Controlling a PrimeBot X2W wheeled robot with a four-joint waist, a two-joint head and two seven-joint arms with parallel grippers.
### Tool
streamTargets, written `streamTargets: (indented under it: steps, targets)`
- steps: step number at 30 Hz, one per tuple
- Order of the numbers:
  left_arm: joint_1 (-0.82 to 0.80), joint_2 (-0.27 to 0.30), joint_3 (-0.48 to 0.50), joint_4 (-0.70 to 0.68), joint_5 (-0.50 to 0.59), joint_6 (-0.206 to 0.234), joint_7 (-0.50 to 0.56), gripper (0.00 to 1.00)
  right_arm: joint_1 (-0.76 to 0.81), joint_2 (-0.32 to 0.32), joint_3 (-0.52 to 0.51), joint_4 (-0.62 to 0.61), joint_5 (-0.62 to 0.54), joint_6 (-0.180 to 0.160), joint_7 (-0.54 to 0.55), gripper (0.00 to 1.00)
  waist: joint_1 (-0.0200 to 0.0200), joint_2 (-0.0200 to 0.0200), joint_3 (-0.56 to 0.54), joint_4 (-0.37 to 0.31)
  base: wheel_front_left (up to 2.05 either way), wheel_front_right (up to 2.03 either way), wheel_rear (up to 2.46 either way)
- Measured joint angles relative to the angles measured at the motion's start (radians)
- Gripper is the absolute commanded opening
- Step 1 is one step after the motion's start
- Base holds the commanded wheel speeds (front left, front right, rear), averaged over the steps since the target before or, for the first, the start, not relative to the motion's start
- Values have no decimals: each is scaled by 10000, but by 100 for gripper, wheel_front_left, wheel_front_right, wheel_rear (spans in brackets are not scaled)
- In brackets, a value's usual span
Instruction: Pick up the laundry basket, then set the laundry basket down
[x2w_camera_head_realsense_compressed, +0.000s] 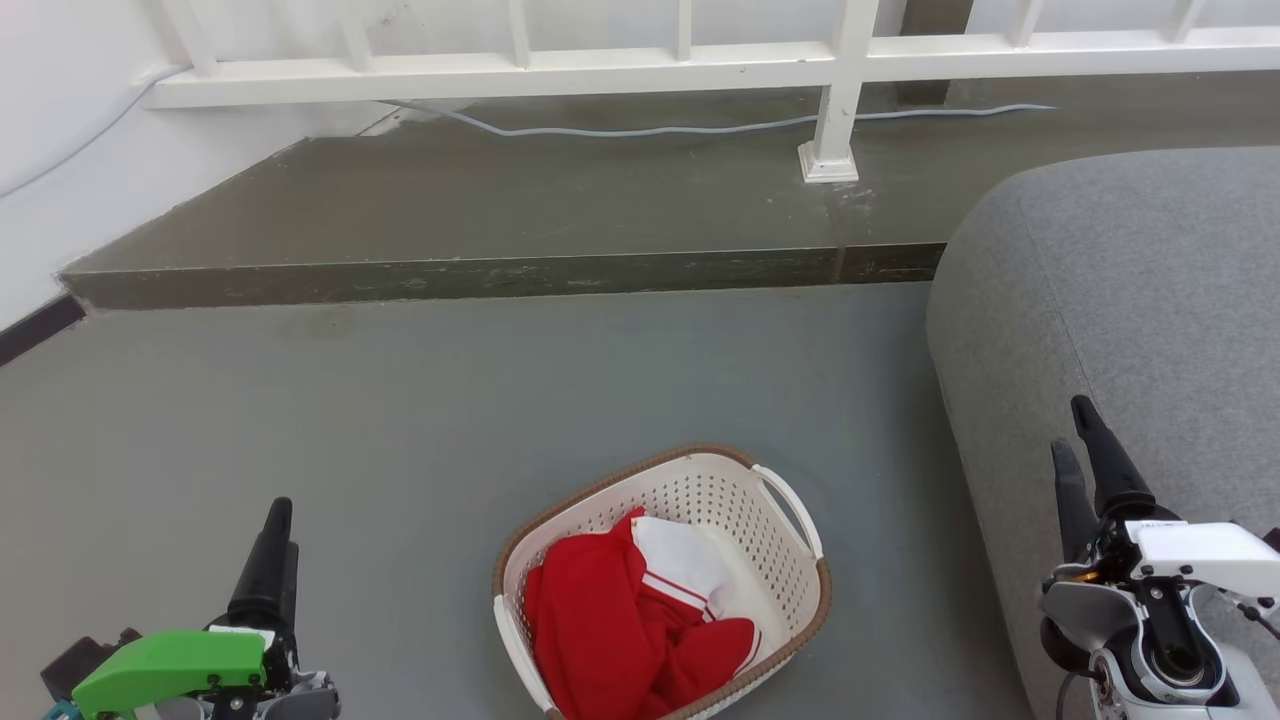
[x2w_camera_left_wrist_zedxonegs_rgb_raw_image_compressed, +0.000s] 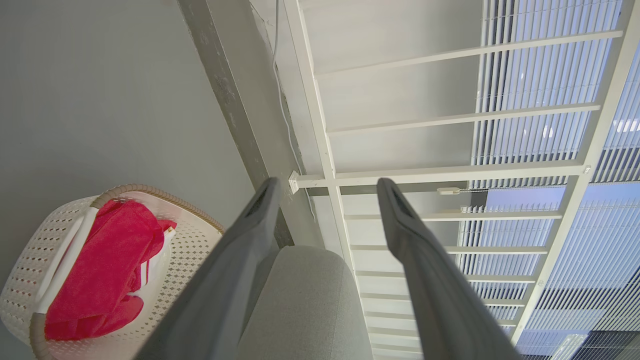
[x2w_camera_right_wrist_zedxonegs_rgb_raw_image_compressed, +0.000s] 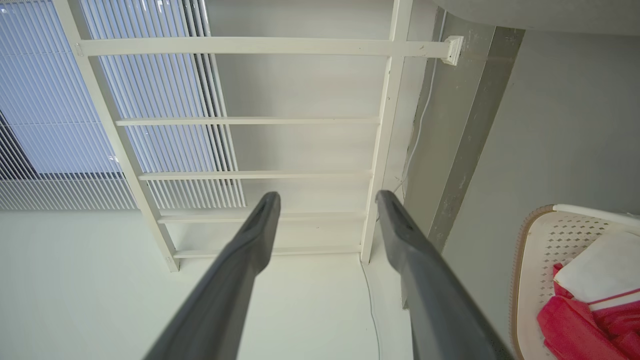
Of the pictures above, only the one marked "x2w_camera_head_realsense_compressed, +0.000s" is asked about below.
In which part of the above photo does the grey fabric sofa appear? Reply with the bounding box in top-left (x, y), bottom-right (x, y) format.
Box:
top-left (925, 147), bottom-right (1280, 720)

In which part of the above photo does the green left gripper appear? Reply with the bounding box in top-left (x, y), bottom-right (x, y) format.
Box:
top-left (72, 497), bottom-right (301, 720)

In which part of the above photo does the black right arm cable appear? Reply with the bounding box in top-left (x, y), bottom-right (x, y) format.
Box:
top-left (1200, 588), bottom-right (1280, 643)

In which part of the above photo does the white garment with red stripes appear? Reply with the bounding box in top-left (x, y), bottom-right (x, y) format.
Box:
top-left (631, 515), bottom-right (769, 666)

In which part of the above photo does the grey concrete raised step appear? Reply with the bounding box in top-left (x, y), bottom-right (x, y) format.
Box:
top-left (58, 72), bottom-right (1280, 312)

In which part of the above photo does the white perforated laundry basket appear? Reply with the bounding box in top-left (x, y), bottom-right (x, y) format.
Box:
top-left (491, 443), bottom-right (832, 720)

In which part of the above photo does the black baseboard strip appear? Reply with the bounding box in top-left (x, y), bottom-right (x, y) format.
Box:
top-left (0, 294), bottom-right (87, 367)

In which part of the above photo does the light grey floor cable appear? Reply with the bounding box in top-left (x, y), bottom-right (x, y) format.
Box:
top-left (380, 100), bottom-right (1057, 139)

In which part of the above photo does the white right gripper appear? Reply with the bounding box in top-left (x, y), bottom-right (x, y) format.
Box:
top-left (1051, 395), bottom-right (1280, 603)

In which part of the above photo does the white wooden railing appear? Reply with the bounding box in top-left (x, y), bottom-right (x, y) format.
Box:
top-left (143, 0), bottom-right (1280, 184)

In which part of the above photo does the white wall cable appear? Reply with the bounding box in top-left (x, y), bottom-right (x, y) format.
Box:
top-left (0, 68), bottom-right (191, 199)

